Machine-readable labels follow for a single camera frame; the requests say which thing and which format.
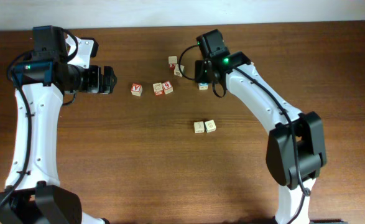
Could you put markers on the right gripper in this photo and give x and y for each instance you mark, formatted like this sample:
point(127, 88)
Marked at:
point(199, 67)

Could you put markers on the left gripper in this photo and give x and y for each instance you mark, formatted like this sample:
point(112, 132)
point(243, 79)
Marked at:
point(110, 80)

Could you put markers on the blue letter D block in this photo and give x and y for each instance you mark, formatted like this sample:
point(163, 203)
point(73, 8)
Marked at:
point(203, 86)

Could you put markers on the red number 6 block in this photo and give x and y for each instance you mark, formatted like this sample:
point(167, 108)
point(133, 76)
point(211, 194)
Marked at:
point(167, 87)

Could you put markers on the green sided wooden block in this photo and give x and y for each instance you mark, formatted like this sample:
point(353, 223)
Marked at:
point(210, 126)

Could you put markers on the number 1 wooden block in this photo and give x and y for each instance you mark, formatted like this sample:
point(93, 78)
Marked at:
point(199, 127)

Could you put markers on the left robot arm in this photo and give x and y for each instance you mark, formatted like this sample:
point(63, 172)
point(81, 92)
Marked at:
point(58, 65)

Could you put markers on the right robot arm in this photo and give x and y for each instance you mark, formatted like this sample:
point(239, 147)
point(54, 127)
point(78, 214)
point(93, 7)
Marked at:
point(296, 149)

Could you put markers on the letter K wooden block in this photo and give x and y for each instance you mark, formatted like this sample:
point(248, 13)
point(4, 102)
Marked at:
point(178, 70)

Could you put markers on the letter E wooden block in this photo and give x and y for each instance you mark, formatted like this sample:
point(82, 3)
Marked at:
point(173, 61)

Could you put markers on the red letter A block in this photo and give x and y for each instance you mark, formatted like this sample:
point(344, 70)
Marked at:
point(136, 89)

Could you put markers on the snail picture wooden block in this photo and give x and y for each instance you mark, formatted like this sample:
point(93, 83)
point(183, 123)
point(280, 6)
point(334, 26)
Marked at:
point(158, 89)

